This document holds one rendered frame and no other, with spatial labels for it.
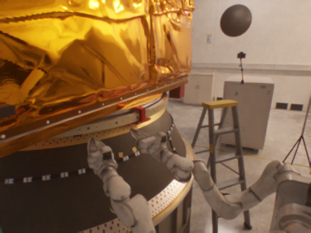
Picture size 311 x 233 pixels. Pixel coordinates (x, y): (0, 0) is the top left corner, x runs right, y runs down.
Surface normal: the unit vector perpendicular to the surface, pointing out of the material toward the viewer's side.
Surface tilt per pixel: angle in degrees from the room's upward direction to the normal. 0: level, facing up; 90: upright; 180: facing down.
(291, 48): 90
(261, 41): 90
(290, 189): 90
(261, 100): 90
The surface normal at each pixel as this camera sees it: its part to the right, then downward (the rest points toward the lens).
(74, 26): 0.87, 0.05
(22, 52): 0.83, 0.29
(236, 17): -0.43, 0.27
